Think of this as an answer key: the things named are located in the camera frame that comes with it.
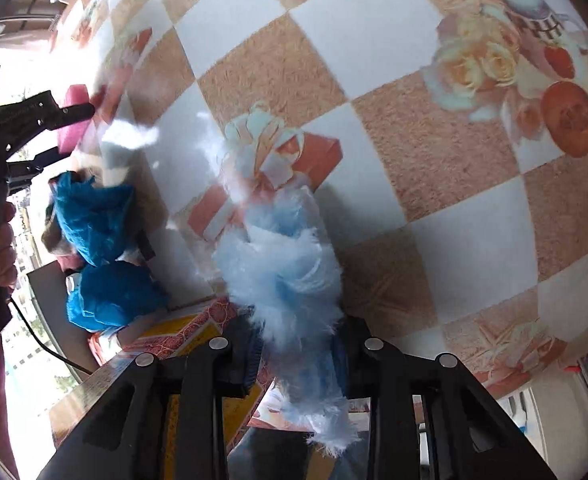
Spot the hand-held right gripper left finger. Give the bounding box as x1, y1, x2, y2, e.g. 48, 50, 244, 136
36, 317, 263, 480

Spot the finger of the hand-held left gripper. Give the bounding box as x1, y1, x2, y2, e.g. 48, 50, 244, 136
0, 91, 96, 136
5, 147, 58, 182

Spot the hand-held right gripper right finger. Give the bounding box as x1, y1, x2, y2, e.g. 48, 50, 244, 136
331, 317, 557, 480

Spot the red patterned box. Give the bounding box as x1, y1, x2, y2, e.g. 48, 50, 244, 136
88, 297, 265, 461

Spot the pink sponge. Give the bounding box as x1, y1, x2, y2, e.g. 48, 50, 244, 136
58, 84, 105, 154

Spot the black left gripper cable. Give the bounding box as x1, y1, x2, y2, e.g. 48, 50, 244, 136
8, 299, 95, 376

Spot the light blue mesh puff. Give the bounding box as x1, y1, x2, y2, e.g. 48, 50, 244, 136
196, 112, 362, 458

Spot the grey cardboard box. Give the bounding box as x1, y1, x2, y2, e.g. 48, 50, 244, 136
26, 170, 175, 377

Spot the checked printed tablecloth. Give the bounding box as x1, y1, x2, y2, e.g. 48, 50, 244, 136
48, 0, 588, 402

